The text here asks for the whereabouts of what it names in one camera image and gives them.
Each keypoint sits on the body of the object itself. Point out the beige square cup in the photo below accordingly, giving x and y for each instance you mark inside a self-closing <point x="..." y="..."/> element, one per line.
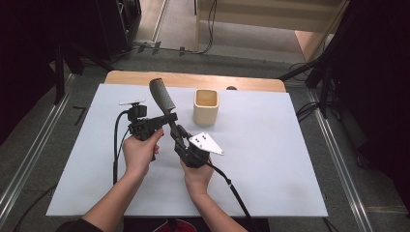
<point x="205" y="112"/>

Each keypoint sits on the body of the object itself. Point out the person's left hand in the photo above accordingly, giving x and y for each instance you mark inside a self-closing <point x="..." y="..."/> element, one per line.
<point x="140" y="154"/>

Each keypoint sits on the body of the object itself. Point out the person's dark sleeve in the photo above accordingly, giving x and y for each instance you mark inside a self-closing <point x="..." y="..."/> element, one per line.
<point x="80" y="226"/>

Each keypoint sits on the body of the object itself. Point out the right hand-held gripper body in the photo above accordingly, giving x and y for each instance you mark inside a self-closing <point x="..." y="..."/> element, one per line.
<point x="196" y="151"/>

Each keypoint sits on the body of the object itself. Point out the person's red black clothing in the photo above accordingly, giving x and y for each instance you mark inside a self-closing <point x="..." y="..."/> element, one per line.
<point x="257" y="225"/>

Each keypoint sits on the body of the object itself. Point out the black comb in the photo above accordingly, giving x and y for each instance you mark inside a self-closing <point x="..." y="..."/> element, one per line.
<point x="161" y="93"/>

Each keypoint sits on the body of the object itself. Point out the metal floor rail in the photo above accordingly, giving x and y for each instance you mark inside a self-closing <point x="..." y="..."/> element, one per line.
<point x="341" y="167"/>
<point x="32" y="158"/>
<point x="160" y="21"/>

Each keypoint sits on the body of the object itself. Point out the black equipment cabinet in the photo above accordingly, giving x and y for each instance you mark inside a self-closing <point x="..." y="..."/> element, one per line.
<point x="117" y="25"/>

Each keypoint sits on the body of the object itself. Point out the white board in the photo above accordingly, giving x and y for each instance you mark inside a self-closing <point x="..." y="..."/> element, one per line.
<point x="274" y="145"/>

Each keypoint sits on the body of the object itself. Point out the person's right hand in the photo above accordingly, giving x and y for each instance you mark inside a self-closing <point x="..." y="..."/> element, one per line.
<point x="196" y="179"/>

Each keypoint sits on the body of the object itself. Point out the beige wooden furniture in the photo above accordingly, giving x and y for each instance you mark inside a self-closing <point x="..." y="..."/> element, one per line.
<point x="257" y="16"/>

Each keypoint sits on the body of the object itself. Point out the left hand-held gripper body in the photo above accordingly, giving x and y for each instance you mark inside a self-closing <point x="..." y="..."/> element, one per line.
<point x="141" y="125"/>

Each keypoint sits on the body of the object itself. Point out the wooden table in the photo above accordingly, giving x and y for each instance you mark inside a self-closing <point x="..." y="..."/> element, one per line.
<point x="129" y="78"/>

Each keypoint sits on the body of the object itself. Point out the dark curtain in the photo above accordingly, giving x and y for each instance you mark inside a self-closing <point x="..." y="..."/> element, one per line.
<point x="22" y="48"/>
<point x="380" y="80"/>

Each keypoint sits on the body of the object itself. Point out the black metal stand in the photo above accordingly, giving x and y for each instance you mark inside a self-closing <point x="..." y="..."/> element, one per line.
<point x="322" y="80"/>
<point x="59" y="74"/>

